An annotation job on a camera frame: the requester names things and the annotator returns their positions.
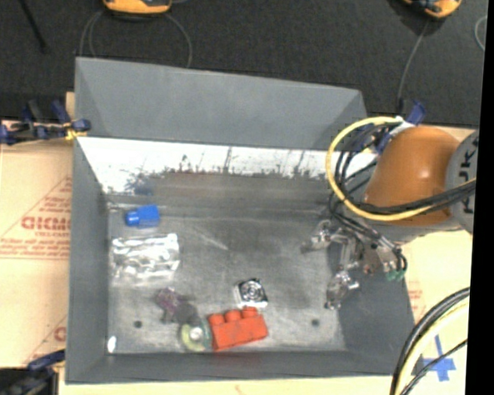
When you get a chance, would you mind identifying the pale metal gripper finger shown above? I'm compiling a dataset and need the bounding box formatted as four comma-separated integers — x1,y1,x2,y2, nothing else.
323,269,361,312
300,217,335,256

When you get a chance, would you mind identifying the silver and white cube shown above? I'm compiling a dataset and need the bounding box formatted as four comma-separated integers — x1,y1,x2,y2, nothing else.
231,276,272,313

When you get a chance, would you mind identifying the grey metal bin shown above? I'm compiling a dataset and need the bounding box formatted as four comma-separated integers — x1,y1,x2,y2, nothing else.
55,56,432,395

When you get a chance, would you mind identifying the red toy brick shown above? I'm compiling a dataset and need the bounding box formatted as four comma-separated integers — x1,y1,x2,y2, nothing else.
204,302,272,356

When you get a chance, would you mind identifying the green disc with silver centre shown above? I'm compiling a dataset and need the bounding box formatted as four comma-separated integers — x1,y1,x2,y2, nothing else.
177,321,215,355

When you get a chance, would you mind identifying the purple and grey toy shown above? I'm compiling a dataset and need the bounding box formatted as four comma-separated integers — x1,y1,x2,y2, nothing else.
152,285,202,327

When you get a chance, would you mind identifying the silver foil packet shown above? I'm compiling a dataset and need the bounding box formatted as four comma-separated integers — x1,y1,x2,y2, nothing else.
108,228,183,286

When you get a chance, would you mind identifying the blue small cap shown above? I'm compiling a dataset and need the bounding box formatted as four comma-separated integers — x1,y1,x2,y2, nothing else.
123,202,162,230

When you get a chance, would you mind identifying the brown cardboard board red print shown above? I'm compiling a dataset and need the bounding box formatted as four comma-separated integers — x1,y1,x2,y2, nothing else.
0,87,84,375

